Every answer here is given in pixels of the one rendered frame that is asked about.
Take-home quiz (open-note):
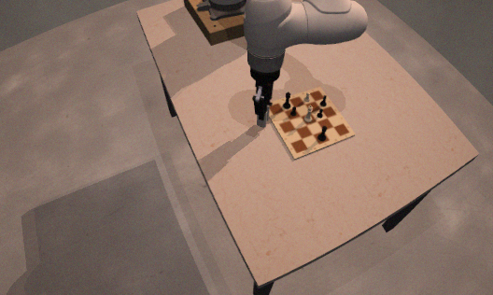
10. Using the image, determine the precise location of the white chess king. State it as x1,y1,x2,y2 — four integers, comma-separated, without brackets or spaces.
304,106,313,122

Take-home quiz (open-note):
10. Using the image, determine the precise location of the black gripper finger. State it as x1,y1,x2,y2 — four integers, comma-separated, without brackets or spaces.
267,82,274,121
252,83,272,127

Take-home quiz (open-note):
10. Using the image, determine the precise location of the brown and tan chessboard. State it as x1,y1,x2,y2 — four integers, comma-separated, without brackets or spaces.
269,87,355,160

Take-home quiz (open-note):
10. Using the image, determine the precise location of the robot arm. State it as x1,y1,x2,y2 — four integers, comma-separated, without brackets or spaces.
196,0,368,73

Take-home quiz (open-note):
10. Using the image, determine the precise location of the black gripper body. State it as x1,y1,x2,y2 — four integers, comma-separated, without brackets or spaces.
250,67,280,94

